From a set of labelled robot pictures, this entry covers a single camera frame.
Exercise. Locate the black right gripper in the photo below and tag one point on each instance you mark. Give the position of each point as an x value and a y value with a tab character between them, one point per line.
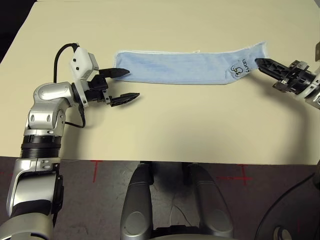
297	77

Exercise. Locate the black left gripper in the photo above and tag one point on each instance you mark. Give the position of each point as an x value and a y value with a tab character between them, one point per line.
97	90

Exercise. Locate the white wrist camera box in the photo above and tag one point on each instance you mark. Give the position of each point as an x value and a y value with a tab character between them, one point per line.
317	51
81	62

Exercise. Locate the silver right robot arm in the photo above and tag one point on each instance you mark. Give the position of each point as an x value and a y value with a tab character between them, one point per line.
313	100

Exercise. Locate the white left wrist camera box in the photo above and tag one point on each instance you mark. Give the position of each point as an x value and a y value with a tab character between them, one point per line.
81	62

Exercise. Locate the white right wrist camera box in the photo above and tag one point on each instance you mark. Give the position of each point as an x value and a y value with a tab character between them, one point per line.
317	51

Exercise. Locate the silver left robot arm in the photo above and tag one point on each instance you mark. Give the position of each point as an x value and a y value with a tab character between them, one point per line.
42	117

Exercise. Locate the round grey floor object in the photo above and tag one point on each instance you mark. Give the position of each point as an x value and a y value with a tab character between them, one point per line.
280	232

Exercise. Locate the grey robot torso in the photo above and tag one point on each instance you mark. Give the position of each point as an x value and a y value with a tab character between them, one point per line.
180	237

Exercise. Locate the light blue towel white trim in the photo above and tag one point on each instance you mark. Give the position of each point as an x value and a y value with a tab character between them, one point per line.
175	67

